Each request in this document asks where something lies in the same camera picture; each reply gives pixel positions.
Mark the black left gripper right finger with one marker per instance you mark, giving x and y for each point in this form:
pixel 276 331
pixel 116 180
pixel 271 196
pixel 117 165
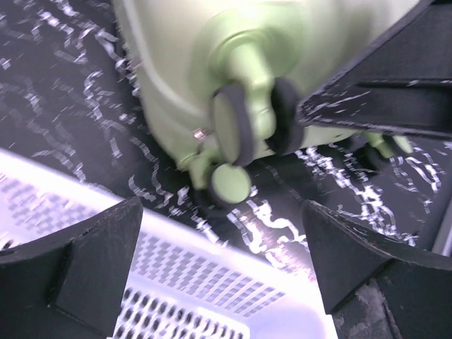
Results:
pixel 374 286

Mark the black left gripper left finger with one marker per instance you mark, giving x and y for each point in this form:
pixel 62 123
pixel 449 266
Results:
pixel 69 284

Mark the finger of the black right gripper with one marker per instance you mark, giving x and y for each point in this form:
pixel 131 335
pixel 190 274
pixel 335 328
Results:
pixel 400 84

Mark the green hard-shell suitcase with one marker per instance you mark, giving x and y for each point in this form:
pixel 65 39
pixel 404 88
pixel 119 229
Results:
pixel 219 81

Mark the white plastic mesh basket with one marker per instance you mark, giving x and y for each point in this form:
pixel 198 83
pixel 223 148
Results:
pixel 181 284

